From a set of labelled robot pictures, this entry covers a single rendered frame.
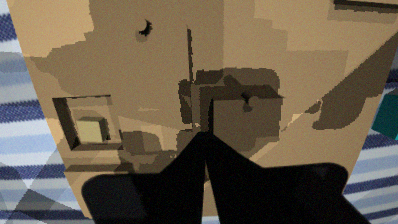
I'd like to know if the tan wooden puzzle board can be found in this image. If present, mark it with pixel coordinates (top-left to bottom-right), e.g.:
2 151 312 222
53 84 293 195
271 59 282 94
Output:
6 0 398 219

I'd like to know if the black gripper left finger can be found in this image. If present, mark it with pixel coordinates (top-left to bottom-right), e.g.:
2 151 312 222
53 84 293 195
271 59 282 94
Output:
81 132 206 224

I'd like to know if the teal cube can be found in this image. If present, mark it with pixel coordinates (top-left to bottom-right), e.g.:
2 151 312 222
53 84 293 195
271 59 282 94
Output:
371 94 398 140

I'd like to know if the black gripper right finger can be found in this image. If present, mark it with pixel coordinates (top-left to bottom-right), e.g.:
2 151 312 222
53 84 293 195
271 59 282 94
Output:
204 131 349 224

